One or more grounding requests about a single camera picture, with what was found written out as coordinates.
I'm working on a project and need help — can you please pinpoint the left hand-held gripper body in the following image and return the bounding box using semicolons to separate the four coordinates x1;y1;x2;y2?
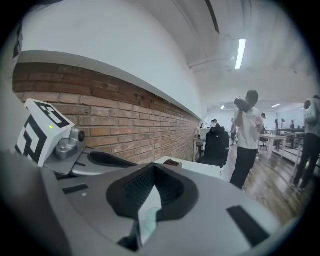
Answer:
14;98;87;176

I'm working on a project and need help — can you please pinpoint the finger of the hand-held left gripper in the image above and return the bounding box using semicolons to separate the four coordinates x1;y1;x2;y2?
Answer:
71;159;137;176
83;147;139;168

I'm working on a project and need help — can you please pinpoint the dark brown box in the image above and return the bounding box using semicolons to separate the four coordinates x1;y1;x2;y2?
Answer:
163;160;184;169

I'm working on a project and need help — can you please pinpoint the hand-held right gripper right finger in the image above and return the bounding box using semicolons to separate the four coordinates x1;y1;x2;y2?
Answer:
141;163;285;254

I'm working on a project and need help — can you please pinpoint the white rounded device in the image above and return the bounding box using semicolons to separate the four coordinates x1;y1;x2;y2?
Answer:
303;96;320;124

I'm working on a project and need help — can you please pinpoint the grey sweatshirt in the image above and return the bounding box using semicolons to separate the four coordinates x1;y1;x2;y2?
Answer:
1;21;28;153

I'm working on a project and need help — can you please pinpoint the translucent green cup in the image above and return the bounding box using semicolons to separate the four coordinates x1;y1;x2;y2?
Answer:
145;206;161;223

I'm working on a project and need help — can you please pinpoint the white desk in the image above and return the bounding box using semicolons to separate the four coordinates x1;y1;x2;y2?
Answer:
259;133;287;161

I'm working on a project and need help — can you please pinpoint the ceiling light panel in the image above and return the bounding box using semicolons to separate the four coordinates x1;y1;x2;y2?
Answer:
234;37;247;70

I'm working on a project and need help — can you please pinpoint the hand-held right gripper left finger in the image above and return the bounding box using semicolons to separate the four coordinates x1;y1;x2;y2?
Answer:
42;163;158;252

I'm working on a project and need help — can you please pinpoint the black camera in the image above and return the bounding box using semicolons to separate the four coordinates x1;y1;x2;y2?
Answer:
234;97;251;112

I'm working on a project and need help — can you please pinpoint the black office chair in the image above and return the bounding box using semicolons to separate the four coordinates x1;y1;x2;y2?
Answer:
197;124;230;169

